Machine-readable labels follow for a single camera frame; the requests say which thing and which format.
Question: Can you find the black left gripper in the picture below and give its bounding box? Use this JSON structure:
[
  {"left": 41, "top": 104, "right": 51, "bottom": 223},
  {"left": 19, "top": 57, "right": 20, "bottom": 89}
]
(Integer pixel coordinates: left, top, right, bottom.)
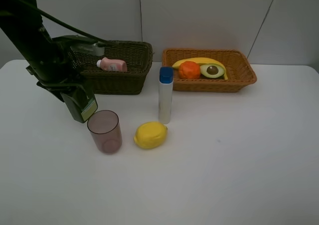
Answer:
[{"left": 26, "top": 35, "right": 95, "bottom": 103}]

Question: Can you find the dark green pump bottle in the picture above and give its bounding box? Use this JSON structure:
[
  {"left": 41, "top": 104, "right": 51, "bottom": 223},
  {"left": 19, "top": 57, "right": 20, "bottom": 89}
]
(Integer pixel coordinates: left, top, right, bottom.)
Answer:
[{"left": 61, "top": 87, "right": 98, "bottom": 123}]

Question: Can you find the translucent pink plastic cup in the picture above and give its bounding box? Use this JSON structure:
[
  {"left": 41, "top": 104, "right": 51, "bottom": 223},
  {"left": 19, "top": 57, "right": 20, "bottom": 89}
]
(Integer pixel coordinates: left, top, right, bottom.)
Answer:
[{"left": 87, "top": 110, "right": 122, "bottom": 154}]

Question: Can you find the pink bottle white cap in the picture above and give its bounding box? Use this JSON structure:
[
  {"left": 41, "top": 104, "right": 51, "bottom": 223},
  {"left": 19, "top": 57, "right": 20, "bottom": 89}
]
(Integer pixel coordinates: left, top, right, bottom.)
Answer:
[{"left": 96, "top": 57, "right": 128, "bottom": 72}]

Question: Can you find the yellow lemon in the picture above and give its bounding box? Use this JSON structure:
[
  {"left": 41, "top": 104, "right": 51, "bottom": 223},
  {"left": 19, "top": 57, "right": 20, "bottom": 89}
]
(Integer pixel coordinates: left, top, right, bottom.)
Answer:
[{"left": 134, "top": 121, "right": 167, "bottom": 150}]

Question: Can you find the white bottle blue cap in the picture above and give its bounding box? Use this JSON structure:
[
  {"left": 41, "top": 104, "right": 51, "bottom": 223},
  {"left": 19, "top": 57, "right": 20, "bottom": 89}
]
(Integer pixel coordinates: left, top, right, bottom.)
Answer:
[{"left": 159, "top": 67, "right": 173, "bottom": 124}]

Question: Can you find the orange tangerine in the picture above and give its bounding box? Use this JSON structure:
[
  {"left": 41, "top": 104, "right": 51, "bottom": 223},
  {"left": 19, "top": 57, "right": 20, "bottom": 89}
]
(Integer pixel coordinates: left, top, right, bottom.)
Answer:
[{"left": 178, "top": 61, "right": 201, "bottom": 79}]

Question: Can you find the yellow banana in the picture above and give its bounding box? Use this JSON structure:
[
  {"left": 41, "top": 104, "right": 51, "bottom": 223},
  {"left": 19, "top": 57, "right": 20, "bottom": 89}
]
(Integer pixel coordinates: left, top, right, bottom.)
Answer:
[{"left": 172, "top": 57, "right": 228, "bottom": 80}]

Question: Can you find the halved avocado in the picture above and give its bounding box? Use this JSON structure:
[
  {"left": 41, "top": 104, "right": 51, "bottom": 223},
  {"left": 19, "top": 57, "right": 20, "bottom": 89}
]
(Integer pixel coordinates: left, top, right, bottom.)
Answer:
[{"left": 200, "top": 63, "right": 225, "bottom": 79}]

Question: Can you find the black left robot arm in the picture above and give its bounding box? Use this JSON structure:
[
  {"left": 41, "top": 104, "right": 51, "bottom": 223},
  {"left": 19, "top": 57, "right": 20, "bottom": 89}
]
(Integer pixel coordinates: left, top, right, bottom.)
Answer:
[{"left": 0, "top": 0, "right": 93, "bottom": 105}]

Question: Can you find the dark brown wicker basket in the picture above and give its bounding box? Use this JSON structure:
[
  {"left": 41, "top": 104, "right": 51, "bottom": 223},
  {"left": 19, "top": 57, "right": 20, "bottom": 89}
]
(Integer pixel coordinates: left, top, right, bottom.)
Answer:
[{"left": 68, "top": 40, "right": 153, "bottom": 95}]

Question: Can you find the orange wicker basket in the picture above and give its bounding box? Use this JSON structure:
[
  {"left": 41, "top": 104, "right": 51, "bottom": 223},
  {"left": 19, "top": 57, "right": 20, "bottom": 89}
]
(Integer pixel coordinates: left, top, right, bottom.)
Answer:
[{"left": 162, "top": 48, "right": 257, "bottom": 93}]

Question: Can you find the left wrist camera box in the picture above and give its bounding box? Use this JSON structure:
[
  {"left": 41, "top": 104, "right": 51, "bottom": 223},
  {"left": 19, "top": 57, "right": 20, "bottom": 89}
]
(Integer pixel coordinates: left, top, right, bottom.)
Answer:
[{"left": 56, "top": 35, "right": 105, "bottom": 56}]

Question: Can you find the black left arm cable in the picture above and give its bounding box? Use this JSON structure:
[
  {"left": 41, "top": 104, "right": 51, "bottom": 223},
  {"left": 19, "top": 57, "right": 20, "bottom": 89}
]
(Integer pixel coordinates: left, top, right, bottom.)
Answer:
[{"left": 0, "top": 0, "right": 118, "bottom": 46}]

